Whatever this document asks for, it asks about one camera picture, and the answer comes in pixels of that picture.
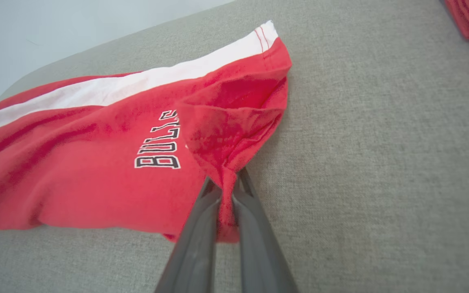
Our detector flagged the red shorts with white stripe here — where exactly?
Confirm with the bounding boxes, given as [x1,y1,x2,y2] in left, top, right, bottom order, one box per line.
[0,20,293,244]

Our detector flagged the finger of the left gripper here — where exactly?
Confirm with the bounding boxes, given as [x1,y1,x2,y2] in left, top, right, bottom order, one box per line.
[231,166,299,293]
[155,175,223,293]

